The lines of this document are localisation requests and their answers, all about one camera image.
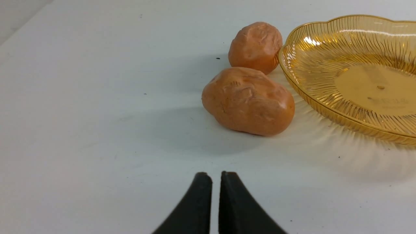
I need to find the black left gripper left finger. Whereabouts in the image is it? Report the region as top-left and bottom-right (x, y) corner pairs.
(153, 172), (213, 234)

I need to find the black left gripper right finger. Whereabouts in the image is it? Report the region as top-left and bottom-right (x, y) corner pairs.
(218, 171), (286, 234)

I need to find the large orange-brown potato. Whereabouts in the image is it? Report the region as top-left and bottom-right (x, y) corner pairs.
(201, 67), (295, 137)

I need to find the small orange-brown potato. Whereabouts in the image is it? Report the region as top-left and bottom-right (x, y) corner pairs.
(228, 22), (283, 75)

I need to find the amber ribbed plastic dish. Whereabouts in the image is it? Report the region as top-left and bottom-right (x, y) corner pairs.
(279, 15), (416, 146)

